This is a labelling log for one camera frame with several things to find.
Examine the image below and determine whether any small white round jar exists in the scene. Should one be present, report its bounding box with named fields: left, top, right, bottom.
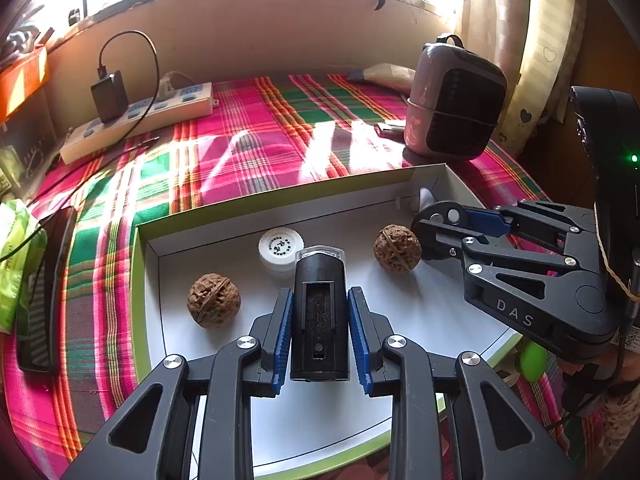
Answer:
left=258, top=227, right=305, bottom=279

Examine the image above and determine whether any black phone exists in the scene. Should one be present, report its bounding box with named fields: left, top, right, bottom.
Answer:
left=15, top=207, right=76, bottom=373

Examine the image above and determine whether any white bag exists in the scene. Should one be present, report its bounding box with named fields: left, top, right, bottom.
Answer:
left=347, top=62, right=416, bottom=93

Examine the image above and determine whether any orange tray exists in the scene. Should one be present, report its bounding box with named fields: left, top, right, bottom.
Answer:
left=0, top=47, right=51, bottom=121

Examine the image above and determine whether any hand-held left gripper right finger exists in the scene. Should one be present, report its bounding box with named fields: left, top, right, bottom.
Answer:
left=347, top=286, right=586, bottom=480

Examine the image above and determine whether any pink heater fan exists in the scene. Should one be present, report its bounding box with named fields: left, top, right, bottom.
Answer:
left=404, top=35, right=508, bottom=161

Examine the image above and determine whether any white power strip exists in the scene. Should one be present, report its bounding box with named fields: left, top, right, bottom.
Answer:
left=60, top=82, right=217, bottom=165

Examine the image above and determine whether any brown walnut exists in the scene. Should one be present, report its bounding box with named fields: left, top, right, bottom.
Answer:
left=374, top=224, right=422, bottom=274
left=187, top=272, right=242, bottom=329

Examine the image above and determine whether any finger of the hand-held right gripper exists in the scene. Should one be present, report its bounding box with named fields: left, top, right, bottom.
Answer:
left=422, top=235, right=601, bottom=332
left=467, top=199, right=599, bottom=261

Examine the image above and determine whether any plaid cloth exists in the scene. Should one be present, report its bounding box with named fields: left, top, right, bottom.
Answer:
left=0, top=74, right=601, bottom=480

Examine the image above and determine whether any black charger adapter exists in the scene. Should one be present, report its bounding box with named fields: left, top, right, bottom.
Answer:
left=91, top=63, right=130, bottom=124

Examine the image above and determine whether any black charger cable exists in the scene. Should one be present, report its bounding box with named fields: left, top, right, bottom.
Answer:
left=99, top=30, right=162, bottom=143

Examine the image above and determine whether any white plug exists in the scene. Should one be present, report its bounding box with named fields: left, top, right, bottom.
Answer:
left=160, top=71, right=196, bottom=98

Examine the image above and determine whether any green wipes pack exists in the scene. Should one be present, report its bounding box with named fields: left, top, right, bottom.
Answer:
left=0, top=199, right=48, bottom=333

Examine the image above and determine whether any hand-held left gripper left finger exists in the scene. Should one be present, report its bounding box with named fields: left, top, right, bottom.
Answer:
left=60, top=287, right=294, bottom=480

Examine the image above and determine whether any thin black cable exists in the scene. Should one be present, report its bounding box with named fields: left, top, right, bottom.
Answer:
left=0, top=135, right=162, bottom=261

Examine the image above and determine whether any green white cardboard box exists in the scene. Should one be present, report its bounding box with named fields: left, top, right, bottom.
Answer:
left=131, top=162, right=526, bottom=478

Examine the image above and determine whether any heart print curtain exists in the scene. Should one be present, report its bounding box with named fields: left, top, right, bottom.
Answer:
left=450, top=0, right=588, bottom=156

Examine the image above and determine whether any black oval magnetic holder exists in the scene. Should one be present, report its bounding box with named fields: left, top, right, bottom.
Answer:
left=411, top=201, right=472, bottom=262

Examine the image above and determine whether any black rectangular flashlight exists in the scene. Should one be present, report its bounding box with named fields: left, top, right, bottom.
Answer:
left=290, top=245, right=351, bottom=382

